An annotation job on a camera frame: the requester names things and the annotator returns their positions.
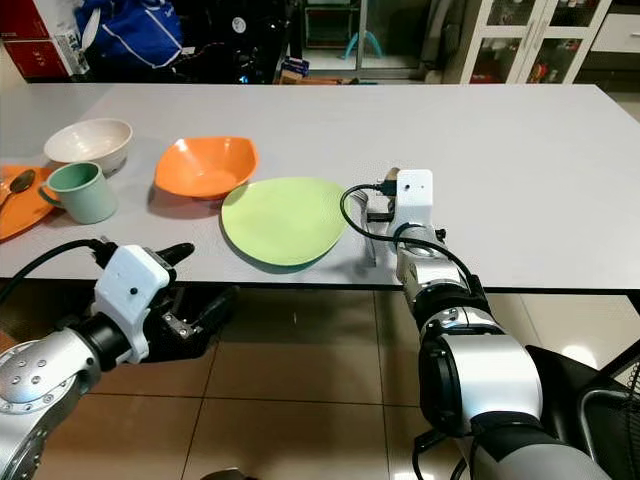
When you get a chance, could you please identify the silver metal cutlery piece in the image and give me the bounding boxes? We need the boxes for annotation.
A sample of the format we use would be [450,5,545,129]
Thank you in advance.
[363,222,379,268]

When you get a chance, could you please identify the orange bowl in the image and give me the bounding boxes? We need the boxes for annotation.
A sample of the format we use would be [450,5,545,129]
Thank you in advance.
[155,135,259,199]

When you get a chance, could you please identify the light green plate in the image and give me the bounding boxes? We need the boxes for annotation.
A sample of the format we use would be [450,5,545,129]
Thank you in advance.
[220,177,351,268]

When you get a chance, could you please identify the white bowl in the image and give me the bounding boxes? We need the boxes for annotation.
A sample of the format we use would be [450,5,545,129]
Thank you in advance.
[44,118,133,171]

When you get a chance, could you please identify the orange flat plate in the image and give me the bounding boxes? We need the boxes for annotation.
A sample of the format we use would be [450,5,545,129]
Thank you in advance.
[0,163,61,243]

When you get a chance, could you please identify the small colourful box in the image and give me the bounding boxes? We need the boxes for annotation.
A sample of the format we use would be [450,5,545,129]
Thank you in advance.
[285,58,311,83]

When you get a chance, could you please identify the teal plastic stool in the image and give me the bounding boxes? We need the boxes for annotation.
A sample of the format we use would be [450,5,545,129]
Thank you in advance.
[345,30,383,59]

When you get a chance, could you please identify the blue bag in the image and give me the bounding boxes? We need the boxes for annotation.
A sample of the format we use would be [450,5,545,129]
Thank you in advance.
[75,0,183,69]

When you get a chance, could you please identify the white glass door cabinet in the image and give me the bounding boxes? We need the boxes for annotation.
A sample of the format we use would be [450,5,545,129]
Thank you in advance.
[445,0,640,86]

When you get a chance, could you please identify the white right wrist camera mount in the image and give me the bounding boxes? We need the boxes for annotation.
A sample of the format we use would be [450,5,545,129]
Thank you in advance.
[395,168,436,236]

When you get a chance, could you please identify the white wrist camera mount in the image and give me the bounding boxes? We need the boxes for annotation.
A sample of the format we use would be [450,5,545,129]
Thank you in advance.
[95,245,169,363]
[395,168,436,236]

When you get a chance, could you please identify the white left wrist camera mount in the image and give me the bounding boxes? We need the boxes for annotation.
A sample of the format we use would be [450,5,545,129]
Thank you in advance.
[95,245,169,363]

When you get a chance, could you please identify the green cup with handle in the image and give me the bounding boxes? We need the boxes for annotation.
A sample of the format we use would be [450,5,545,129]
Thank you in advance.
[40,160,118,225]

